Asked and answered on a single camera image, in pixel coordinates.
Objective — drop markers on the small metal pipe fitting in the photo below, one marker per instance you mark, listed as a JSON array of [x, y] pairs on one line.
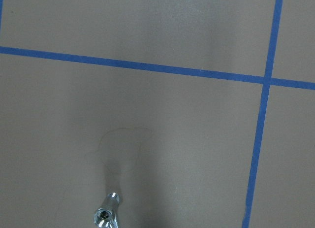
[[107, 215]]

